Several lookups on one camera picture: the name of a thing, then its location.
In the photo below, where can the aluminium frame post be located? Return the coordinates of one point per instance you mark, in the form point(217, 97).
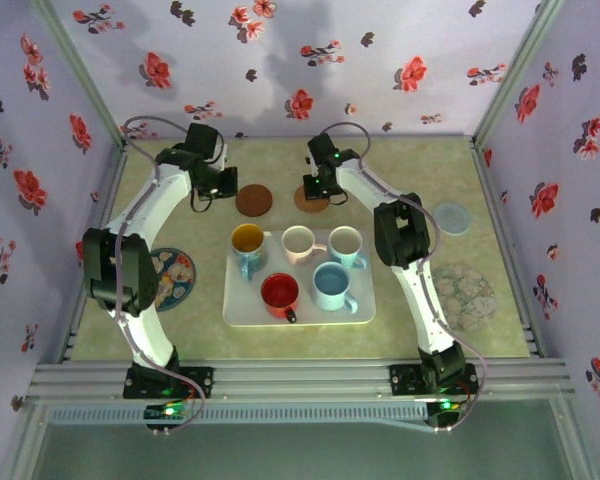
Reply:
point(515, 75)
point(80, 70)

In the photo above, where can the controller board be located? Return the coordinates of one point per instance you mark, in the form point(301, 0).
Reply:
point(167, 411)
point(445, 407)

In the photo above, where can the pale pink mug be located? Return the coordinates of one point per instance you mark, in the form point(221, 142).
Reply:
point(297, 240)

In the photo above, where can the light brown cork coaster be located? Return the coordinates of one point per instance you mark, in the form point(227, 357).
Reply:
point(300, 204)

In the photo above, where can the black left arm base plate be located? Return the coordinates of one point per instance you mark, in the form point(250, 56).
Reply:
point(200, 382)

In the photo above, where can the aluminium side rail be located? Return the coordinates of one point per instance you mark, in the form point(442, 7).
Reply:
point(95, 250)
point(510, 250)

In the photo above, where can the grey-blue round coaster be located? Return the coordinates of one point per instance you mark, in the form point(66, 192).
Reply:
point(452, 218)

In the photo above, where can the teal mug with cream inside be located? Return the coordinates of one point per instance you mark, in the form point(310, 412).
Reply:
point(345, 240)

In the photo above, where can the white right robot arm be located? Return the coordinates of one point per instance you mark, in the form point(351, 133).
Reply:
point(420, 295)

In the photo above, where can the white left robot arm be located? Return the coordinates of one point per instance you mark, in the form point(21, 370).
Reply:
point(145, 210)

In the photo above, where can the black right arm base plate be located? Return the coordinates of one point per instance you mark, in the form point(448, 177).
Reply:
point(402, 382)

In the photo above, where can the right controller board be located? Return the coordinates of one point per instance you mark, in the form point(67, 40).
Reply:
point(445, 407)

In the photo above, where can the colourful floral round coaster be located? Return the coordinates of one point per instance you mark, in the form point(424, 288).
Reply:
point(177, 280)

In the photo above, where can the aluminium mounting rail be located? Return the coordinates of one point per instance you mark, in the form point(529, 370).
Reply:
point(300, 380)

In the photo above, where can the dark brown round coaster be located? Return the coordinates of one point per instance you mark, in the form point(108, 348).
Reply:
point(254, 200)

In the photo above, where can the blue mug with yellow inside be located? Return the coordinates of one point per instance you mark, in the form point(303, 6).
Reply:
point(247, 237)

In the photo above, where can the left controller board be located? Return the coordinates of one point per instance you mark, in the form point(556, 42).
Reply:
point(167, 411)

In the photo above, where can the light blue mug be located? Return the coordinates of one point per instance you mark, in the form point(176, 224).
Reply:
point(330, 282)

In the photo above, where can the pale green floral coaster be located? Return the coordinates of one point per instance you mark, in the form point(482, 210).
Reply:
point(467, 297)

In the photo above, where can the white rectangular tray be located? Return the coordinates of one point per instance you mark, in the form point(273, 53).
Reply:
point(305, 317)

